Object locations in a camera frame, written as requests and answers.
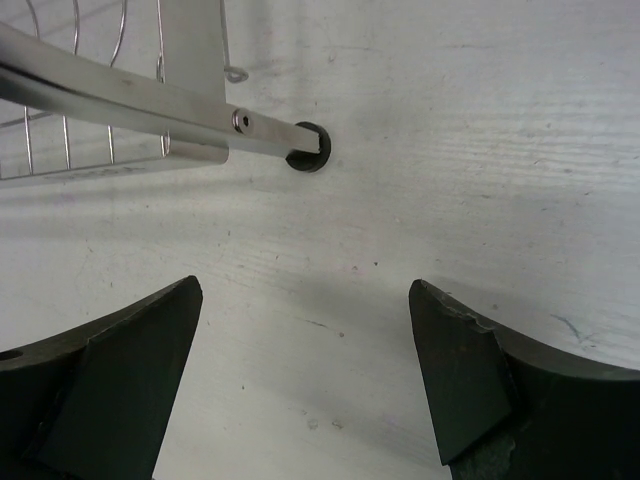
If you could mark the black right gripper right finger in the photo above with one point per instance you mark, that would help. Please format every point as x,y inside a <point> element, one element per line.
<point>506,406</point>

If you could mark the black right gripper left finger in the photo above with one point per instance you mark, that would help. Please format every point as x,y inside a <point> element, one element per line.
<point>94,402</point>

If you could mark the stainless steel dish rack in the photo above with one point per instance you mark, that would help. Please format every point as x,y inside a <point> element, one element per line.
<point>184,104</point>

